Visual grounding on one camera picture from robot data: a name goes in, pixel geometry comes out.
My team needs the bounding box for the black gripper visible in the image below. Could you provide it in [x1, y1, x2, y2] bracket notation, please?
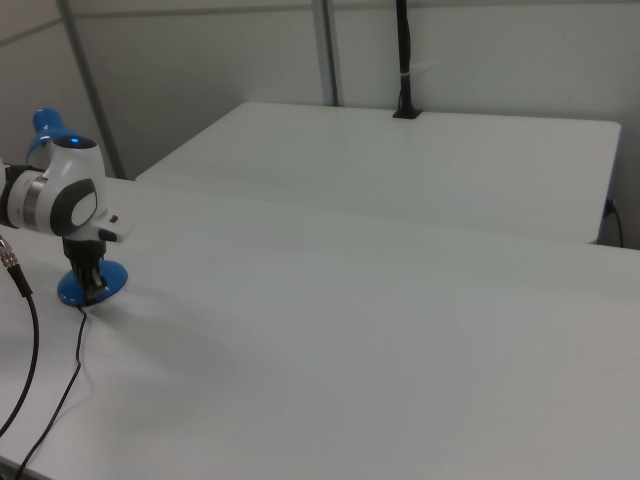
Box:
[61, 237, 110, 303]

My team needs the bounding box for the blue gooseneck desk lamp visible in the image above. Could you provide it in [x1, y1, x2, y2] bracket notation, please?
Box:
[26, 106, 130, 308]

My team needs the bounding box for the white side table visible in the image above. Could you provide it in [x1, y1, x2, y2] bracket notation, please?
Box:
[133, 101, 623, 246]

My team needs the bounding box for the black lamp power cord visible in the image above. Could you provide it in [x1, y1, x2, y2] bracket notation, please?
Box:
[13, 302, 92, 480]

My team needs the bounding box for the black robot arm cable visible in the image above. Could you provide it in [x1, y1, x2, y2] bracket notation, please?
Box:
[0, 237, 41, 437]

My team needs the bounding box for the grey metal partition post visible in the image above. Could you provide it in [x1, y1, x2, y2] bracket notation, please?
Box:
[310, 0, 347, 108]
[58, 0, 127, 180]

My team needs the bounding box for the black clamped camera pole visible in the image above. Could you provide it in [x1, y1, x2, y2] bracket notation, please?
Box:
[391, 0, 424, 121]

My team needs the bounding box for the black cable by side table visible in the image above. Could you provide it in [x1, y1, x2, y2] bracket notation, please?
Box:
[604, 198, 626, 249]

